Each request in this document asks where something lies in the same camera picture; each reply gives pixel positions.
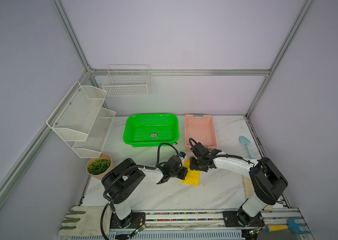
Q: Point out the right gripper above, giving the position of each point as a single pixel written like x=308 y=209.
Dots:
x=192 y=166

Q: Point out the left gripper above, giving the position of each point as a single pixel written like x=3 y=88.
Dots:
x=184 y=172

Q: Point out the yellow paper napkin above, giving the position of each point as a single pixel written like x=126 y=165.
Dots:
x=192 y=177

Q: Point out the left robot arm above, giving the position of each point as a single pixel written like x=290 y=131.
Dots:
x=120 y=182

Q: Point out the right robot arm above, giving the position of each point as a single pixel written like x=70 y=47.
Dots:
x=267 y=181

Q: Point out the pink plastic basket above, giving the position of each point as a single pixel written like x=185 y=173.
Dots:
x=201 y=129

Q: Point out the light blue garden trowel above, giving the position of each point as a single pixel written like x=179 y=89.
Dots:
x=245 y=141

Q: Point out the green plastic basket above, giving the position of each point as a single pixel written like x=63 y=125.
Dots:
x=150 y=130

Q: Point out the beige work glove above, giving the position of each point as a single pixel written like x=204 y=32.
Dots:
x=249 y=191

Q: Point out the potted green succulent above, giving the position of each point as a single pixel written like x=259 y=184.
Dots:
x=99 y=167

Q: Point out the green-striped white glove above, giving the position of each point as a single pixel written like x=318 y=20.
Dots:
x=81 y=221

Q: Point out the white mesh two-tier shelf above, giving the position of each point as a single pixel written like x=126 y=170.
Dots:
x=82 y=121

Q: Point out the blue yellow hand rake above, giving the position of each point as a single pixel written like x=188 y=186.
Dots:
x=291 y=225

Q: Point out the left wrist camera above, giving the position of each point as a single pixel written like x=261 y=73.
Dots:
x=182 y=156

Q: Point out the white wire basket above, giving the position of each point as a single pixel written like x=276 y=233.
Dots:
x=127 y=80

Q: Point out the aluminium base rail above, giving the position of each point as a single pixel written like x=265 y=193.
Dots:
x=200 y=225

